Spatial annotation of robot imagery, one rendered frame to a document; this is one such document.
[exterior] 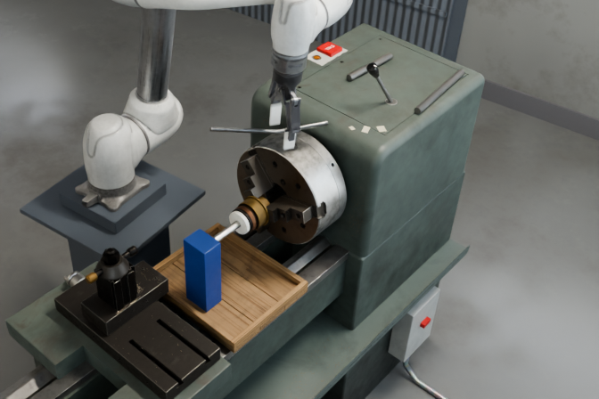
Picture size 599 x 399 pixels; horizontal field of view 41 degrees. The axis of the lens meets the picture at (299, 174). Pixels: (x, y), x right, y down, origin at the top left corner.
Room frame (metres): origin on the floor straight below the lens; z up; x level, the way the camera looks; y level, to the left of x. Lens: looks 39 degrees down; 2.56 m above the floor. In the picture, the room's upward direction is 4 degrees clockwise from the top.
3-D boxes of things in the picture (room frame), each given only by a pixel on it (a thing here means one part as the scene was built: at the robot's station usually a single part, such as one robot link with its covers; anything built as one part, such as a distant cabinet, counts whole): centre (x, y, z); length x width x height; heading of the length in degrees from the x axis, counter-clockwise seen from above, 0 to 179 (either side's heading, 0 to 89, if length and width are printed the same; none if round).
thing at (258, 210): (1.64, 0.12, 1.08); 0.09 x 0.09 x 0.09; 52
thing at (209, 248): (1.48, 0.24, 1.00); 0.08 x 0.06 x 0.23; 52
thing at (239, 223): (1.55, 0.19, 1.08); 0.13 x 0.07 x 0.07; 142
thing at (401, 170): (2.08, -0.20, 1.06); 0.59 x 0.48 x 0.39; 142
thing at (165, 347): (1.32, 0.39, 0.95); 0.43 x 0.18 x 0.04; 52
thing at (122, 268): (1.36, 0.44, 1.14); 0.08 x 0.08 x 0.03
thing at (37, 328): (1.29, 0.44, 0.90); 0.53 x 0.30 x 0.06; 52
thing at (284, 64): (1.72, 0.04, 1.54); 0.09 x 0.09 x 0.06
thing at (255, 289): (1.55, 0.19, 0.89); 0.36 x 0.30 x 0.04; 52
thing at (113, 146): (2.04, 0.62, 0.97); 0.18 x 0.16 x 0.22; 149
